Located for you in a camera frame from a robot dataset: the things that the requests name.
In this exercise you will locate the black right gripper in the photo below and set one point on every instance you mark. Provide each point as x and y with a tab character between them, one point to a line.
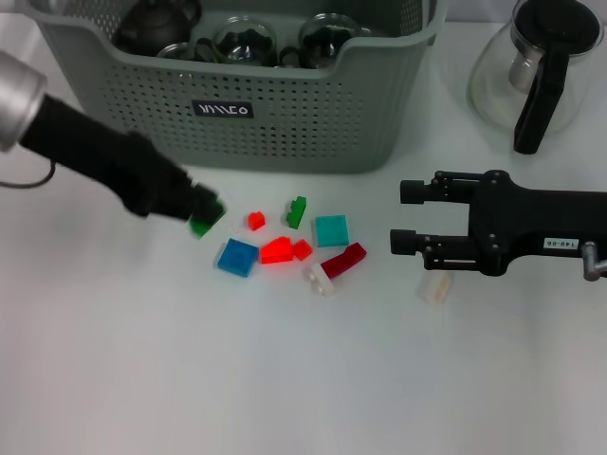
531	223

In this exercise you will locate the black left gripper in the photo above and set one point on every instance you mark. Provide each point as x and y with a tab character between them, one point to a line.
114	166

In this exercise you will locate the small red toy brick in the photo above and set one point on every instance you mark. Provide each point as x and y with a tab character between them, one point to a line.
256	222
303	249

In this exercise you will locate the blue toy brick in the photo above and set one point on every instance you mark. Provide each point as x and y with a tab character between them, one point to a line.
237	258

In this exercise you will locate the pale translucent toy brick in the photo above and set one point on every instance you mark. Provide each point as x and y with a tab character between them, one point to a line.
434	288

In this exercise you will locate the orange-red sloped toy brick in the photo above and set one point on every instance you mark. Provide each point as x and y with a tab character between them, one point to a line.
277	251

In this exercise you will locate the white toy brick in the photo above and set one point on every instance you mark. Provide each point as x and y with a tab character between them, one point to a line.
320	279

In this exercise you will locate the grey perforated storage bin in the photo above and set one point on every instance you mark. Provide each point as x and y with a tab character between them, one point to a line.
284	132

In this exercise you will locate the green stepped toy brick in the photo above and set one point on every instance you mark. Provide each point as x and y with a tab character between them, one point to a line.
295	215

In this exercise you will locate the dark red long brick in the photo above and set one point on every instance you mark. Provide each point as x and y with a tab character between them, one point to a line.
343	260

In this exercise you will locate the teal square toy plate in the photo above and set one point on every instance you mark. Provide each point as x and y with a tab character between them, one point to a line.
332	231

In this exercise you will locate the metal right gripper connector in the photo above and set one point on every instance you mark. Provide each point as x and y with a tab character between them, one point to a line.
592	263

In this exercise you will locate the black clay teapot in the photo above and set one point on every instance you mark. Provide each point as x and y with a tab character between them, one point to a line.
152	26

